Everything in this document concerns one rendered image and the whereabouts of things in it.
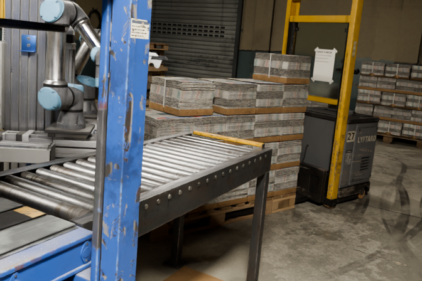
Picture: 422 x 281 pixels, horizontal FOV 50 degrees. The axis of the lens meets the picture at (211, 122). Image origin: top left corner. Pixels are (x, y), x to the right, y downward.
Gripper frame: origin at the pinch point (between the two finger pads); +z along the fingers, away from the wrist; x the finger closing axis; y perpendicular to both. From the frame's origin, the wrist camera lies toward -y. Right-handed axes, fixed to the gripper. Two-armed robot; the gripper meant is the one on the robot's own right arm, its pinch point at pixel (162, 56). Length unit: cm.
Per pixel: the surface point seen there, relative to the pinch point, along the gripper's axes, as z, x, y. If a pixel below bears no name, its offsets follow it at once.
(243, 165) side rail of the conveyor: 41, -13, 45
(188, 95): -20, -90, 14
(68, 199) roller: 5, 67, 54
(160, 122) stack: -30, -73, 34
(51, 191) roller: -3, 65, 53
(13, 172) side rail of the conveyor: -26, 56, 52
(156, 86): -48, -102, 10
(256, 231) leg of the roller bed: 44, -49, 82
